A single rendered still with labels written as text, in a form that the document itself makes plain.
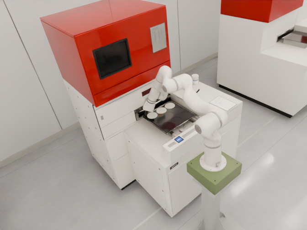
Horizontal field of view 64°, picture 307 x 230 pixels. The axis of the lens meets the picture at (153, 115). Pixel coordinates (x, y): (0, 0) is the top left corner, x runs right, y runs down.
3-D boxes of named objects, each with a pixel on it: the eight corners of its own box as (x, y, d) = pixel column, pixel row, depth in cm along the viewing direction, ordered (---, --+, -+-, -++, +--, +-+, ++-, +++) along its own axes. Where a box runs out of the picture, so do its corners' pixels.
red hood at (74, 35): (62, 77, 247) (39, 17, 211) (128, 51, 282) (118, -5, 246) (96, 108, 197) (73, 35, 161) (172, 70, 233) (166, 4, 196)
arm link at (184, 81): (209, 136, 159) (228, 126, 165) (214, 126, 149) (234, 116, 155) (166, 86, 183) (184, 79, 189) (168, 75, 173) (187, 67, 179)
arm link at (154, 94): (157, 97, 226) (148, 94, 226) (162, 86, 219) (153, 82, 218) (156, 102, 220) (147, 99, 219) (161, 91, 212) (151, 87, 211)
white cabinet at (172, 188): (136, 184, 284) (122, 131, 234) (195, 142, 326) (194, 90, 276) (172, 223, 241) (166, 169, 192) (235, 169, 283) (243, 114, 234)
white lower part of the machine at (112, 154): (93, 159, 322) (74, 110, 272) (143, 130, 358) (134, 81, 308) (121, 194, 275) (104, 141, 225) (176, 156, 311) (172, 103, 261)
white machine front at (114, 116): (103, 139, 227) (92, 104, 203) (169, 102, 262) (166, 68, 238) (105, 141, 225) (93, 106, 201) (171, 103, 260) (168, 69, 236)
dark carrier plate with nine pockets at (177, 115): (143, 116, 237) (143, 115, 236) (170, 101, 251) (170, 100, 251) (166, 133, 214) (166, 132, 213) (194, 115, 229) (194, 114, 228)
